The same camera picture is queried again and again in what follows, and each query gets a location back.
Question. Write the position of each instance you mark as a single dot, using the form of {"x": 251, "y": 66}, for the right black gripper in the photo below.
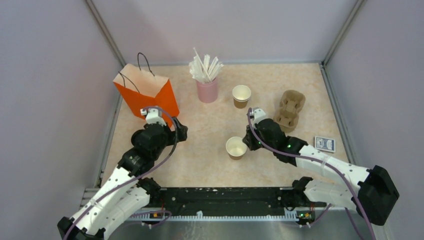
{"x": 248, "y": 139}

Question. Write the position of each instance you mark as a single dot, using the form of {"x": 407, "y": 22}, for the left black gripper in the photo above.
{"x": 182, "y": 130}

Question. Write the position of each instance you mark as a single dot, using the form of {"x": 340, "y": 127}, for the brown paper coffee cup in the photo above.
{"x": 235, "y": 147}

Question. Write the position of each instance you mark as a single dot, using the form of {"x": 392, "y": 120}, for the orange paper bag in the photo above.
{"x": 140, "y": 88}

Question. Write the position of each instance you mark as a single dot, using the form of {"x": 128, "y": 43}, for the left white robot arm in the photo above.
{"x": 127, "y": 189}

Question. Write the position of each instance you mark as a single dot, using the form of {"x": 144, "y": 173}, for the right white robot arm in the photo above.
{"x": 369, "y": 191}

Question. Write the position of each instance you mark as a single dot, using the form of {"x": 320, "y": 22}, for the stack of brown paper cups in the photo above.
{"x": 241, "y": 96}

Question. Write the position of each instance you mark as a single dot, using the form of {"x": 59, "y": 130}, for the blue playing card deck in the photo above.
{"x": 325, "y": 144}

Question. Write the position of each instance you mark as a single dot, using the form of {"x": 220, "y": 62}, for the pink cylindrical straw holder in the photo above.
{"x": 207, "y": 92}

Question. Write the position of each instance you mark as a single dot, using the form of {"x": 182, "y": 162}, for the bundle of white wrapped straws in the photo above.
{"x": 205, "y": 70}

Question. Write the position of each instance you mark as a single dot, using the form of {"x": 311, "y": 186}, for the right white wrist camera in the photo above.
{"x": 257, "y": 115}

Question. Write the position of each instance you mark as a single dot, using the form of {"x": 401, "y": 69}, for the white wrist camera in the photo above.
{"x": 153, "y": 116}
{"x": 257, "y": 115}

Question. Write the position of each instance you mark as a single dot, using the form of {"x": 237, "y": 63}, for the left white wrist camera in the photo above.
{"x": 153, "y": 116}

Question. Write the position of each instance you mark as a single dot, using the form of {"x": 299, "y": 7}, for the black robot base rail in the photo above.
{"x": 246, "y": 202}

